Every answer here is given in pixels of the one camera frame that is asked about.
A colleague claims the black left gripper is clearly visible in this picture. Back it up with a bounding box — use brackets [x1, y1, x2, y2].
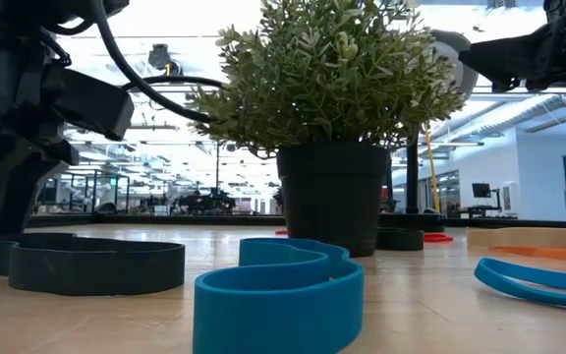
[0, 19, 83, 236]

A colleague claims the wide tan rubber band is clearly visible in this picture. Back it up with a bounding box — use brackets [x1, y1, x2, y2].
[466, 226, 566, 255]

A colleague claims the orange rubber band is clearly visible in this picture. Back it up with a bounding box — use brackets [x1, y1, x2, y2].
[487, 245, 566, 263]

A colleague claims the thin light blue rubber band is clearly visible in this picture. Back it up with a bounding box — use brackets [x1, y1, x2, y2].
[474, 257, 566, 312]

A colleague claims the green artificial plant black pot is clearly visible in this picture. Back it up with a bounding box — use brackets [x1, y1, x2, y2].
[184, 0, 467, 259]

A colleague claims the wide blue rubber band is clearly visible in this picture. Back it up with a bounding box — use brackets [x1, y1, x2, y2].
[192, 237, 366, 354]

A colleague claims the black desk lamp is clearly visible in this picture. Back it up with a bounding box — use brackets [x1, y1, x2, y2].
[378, 28, 481, 234]

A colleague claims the dark background robot station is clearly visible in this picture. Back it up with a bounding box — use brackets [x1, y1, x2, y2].
[173, 188, 238, 216]

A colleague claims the black background workstation frame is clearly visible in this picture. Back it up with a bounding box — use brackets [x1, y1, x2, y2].
[36, 169, 132, 216]

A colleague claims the yellow cable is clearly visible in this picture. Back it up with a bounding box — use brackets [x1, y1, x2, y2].
[423, 122, 442, 213]

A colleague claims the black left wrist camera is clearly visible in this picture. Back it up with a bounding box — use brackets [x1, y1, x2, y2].
[51, 66, 136, 143]

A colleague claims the black aluminium table frame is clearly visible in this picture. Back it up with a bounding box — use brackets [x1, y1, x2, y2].
[26, 211, 566, 231]

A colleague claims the black overhead camera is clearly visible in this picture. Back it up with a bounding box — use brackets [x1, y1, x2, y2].
[146, 42, 186, 85]

